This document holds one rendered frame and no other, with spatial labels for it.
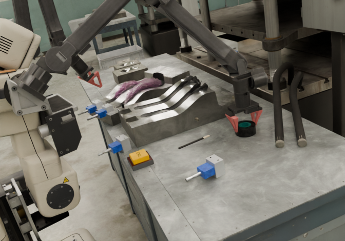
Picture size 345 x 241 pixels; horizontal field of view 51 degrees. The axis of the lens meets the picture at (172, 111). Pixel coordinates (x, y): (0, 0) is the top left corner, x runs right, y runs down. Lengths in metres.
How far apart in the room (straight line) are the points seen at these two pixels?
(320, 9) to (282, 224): 0.93
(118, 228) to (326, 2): 1.71
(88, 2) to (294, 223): 7.82
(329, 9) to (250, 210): 0.92
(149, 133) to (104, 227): 1.11
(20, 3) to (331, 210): 1.32
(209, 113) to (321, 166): 0.53
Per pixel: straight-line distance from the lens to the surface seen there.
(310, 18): 1.72
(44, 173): 1.41
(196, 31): 1.27
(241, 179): 1.16
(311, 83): 1.90
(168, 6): 1.25
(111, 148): 1.44
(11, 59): 1.29
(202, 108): 1.51
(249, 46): 2.20
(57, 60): 1.15
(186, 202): 1.11
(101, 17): 1.20
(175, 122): 1.48
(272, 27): 1.75
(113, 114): 1.71
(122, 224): 2.41
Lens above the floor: 1.46
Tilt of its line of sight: 23 degrees down
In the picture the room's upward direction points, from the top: 11 degrees counter-clockwise
